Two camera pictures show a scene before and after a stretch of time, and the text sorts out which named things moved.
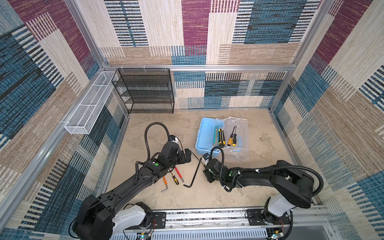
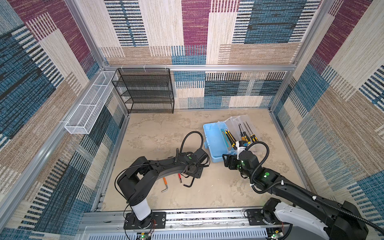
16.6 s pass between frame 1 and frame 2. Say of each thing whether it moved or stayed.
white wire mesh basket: stayed
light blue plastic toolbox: moved
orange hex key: stayed
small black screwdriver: moved
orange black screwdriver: moved
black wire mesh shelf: stayed
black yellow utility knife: moved
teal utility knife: moved
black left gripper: moved
